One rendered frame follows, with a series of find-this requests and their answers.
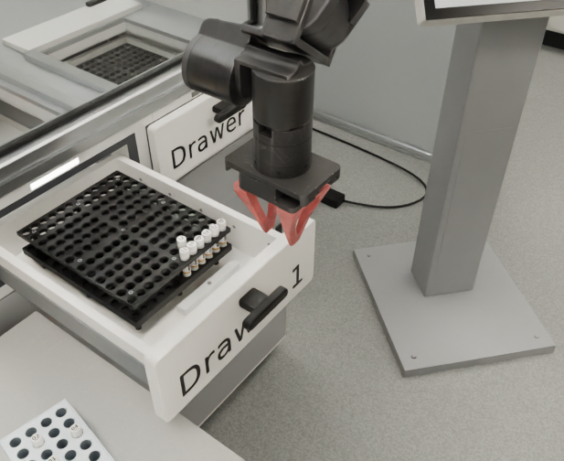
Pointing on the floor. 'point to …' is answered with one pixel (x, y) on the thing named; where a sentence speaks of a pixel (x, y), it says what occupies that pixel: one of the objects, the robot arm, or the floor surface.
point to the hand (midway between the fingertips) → (282, 230)
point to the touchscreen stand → (462, 218)
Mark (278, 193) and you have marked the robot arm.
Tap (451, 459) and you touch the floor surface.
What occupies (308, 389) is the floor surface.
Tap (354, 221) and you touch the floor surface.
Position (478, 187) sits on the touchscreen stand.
